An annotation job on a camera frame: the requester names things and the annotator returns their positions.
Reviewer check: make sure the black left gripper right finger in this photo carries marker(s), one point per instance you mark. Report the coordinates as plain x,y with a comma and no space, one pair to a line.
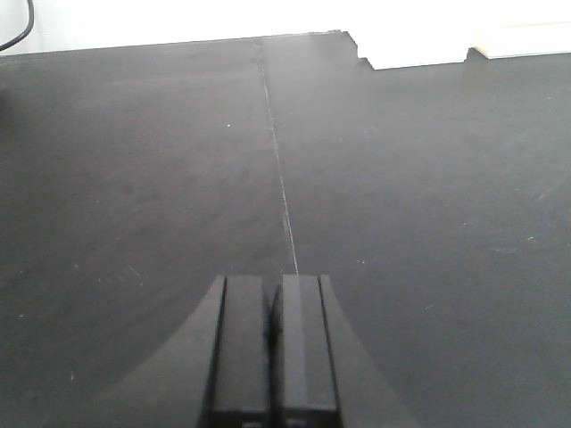
304,380

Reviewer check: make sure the white block on bench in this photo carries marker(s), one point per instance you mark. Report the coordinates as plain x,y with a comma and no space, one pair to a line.
509,42

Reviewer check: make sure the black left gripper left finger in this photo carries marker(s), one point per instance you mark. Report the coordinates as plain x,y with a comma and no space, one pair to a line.
234,347

